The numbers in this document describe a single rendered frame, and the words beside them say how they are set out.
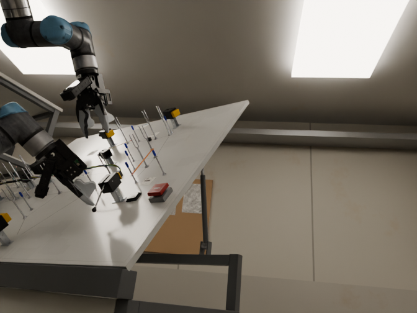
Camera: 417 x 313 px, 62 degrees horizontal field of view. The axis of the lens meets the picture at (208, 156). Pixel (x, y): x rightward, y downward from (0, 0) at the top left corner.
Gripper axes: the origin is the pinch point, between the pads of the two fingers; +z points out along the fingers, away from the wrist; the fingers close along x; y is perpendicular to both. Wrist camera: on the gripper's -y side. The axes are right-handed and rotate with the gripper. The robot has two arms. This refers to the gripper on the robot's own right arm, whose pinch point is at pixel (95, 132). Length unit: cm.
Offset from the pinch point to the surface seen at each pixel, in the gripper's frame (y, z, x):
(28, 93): 58, -41, 91
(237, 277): 31, 61, -25
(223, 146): 251, 10, 55
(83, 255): -18.1, 33.8, -3.2
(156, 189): 1.0, 21.1, -17.5
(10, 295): -20, 43, 27
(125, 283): -24, 40, -20
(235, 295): 28, 66, -24
